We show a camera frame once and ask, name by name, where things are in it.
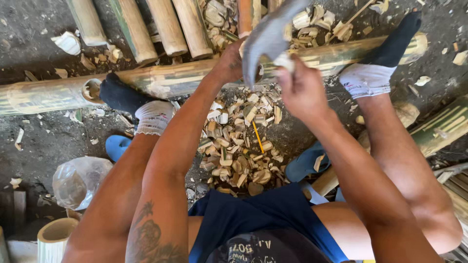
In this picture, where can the person's right hand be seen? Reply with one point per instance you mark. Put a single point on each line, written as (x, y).
(303, 93)

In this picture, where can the person's left hand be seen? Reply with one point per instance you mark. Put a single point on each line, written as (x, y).
(227, 67)

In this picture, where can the person's right fingers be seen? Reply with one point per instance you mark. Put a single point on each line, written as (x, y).
(287, 71)

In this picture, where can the grey curved chopping knife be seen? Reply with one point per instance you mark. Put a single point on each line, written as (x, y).
(265, 36)

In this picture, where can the long green-streaked bamboo pole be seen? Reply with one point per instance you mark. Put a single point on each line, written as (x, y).
(172, 80)

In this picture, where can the heap of curled bamboo shavings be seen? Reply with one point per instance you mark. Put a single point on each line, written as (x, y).
(310, 23)

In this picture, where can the orange-brown bamboo pole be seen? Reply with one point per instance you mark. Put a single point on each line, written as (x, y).
(246, 16)

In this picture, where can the yellow pencil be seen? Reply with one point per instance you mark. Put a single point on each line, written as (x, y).
(258, 137)

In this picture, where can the thin bamboo stick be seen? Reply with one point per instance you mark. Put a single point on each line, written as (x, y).
(351, 17)

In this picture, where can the heap of bamboo chips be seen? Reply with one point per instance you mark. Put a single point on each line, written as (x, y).
(237, 146)

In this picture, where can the person's right navy white sock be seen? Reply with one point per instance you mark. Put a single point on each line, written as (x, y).
(380, 62)

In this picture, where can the person's navy white sock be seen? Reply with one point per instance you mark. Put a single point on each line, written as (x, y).
(146, 109)
(380, 62)

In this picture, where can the blue rubber sandal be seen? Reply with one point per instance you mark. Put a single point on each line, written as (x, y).
(117, 147)
(303, 164)

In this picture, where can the pale bamboo pole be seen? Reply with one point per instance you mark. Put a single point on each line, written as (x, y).
(87, 20)
(193, 27)
(167, 25)

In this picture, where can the short pale bamboo piece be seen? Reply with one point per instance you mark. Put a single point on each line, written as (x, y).
(325, 181)

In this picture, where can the person's left navy white sock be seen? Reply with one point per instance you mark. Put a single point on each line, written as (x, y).
(146, 109)

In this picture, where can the blue shorts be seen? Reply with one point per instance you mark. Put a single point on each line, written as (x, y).
(256, 215)

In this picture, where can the person's right leg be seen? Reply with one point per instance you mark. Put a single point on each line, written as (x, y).
(406, 171)

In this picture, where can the person's leg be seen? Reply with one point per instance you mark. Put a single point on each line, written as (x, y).
(406, 171)
(109, 208)

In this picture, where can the green-edged bamboo pole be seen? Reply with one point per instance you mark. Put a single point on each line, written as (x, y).
(133, 29)

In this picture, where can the thick green striped bamboo pole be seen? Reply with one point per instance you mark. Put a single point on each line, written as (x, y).
(440, 128)

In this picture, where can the dark printed shirt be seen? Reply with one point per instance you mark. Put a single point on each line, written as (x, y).
(270, 248)

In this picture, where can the person's left leg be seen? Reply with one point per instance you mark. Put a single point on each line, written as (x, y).
(109, 208)

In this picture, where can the clear plastic bag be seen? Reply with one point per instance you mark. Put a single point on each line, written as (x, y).
(78, 181)

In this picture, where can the short hollow bamboo section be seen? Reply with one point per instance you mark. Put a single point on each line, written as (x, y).
(55, 239)

